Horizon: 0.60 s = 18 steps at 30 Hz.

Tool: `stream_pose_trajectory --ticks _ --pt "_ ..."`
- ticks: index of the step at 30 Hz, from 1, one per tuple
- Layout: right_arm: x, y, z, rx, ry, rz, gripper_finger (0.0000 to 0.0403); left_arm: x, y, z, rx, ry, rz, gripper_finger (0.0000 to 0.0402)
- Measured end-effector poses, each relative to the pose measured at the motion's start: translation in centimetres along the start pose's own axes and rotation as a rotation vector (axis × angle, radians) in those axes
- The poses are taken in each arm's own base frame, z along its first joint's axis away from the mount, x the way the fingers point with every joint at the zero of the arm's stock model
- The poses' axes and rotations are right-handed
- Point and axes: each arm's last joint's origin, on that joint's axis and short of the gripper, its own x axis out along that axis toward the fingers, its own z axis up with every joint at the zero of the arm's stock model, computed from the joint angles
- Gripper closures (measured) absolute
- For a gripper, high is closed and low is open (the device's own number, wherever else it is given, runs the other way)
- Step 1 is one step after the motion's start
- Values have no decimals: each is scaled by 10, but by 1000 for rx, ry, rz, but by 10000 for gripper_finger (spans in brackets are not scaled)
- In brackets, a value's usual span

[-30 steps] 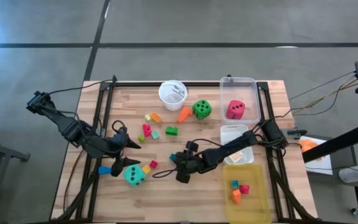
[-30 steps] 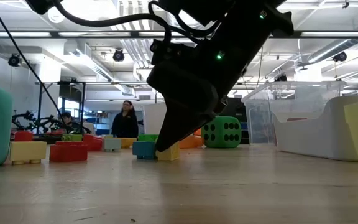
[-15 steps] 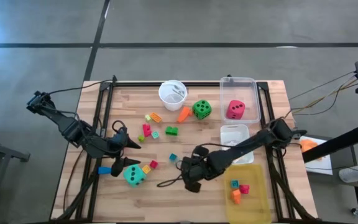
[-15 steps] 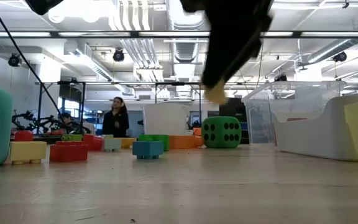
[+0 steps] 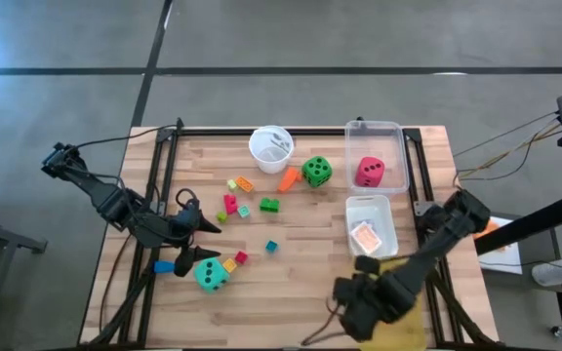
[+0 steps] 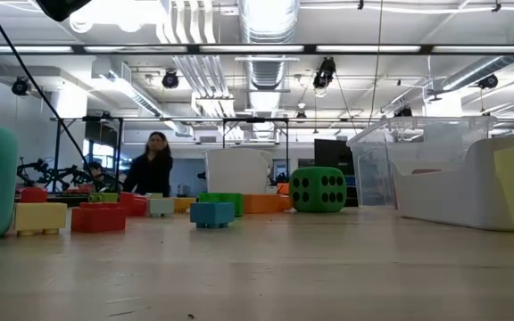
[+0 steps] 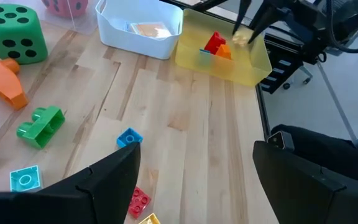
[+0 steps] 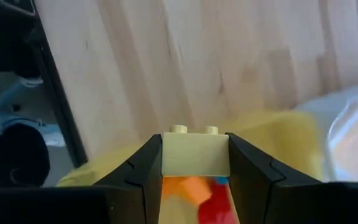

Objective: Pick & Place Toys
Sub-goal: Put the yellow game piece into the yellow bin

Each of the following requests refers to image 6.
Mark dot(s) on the black ceiling-hung camera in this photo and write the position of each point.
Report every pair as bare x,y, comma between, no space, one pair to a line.
301,116
488,81
20,86
403,112
170,79
324,73

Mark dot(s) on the teal and white square brick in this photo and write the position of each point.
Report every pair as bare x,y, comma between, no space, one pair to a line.
161,207

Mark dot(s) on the white plastic bin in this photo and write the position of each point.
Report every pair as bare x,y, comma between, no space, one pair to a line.
453,200

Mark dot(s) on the orange angled long brick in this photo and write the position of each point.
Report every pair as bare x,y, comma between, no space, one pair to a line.
266,203

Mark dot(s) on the clear plastic bin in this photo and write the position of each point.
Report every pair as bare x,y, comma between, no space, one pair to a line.
373,178

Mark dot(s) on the black background station frame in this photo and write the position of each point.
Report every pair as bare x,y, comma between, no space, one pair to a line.
56,151
287,147

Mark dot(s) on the red long toy brick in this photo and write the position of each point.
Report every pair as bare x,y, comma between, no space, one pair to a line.
98,218

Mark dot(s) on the green foam die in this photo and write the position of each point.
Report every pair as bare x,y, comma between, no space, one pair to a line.
317,189

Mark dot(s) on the red background object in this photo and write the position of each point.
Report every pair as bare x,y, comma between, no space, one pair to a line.
76,190

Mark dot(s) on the red stepped toy brick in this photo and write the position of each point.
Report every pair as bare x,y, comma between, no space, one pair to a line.
34,195

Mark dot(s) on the olive green toy brick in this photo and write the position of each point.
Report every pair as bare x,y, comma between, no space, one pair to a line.
103,197

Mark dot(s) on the teal small toy brick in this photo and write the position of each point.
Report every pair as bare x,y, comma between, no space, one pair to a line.
212,215

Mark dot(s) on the black table frame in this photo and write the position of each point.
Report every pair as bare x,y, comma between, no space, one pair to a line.
78,200

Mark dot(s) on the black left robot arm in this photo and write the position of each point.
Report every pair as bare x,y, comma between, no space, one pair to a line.
63,8

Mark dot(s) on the pink-red stepped toy brick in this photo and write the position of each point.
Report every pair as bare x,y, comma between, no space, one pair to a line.
134,206

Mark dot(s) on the black background robot arms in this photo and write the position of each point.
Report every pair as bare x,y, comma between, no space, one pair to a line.
52,171

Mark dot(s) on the yellow small toy brick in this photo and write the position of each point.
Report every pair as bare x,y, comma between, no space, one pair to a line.
40,216

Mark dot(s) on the light green small brick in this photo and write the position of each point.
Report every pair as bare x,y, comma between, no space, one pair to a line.
154,195

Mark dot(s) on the black overhead frame beam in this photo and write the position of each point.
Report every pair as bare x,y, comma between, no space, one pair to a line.
310,49

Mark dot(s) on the person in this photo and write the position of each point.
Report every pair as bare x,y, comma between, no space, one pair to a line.
150,174

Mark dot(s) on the white bucket with face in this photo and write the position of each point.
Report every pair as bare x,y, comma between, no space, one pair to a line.
237,171

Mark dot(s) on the red foam die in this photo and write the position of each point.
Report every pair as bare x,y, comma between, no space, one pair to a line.
426,171

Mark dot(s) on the orange flat toy brick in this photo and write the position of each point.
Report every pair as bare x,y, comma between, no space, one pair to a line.
184,204

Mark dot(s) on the black monitor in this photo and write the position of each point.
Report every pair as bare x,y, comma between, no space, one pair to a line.
333,153

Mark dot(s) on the silver ventilation duct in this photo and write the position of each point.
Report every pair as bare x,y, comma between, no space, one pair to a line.
268,27
484,67

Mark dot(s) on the orange background box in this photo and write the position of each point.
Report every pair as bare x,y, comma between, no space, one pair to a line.
283,189

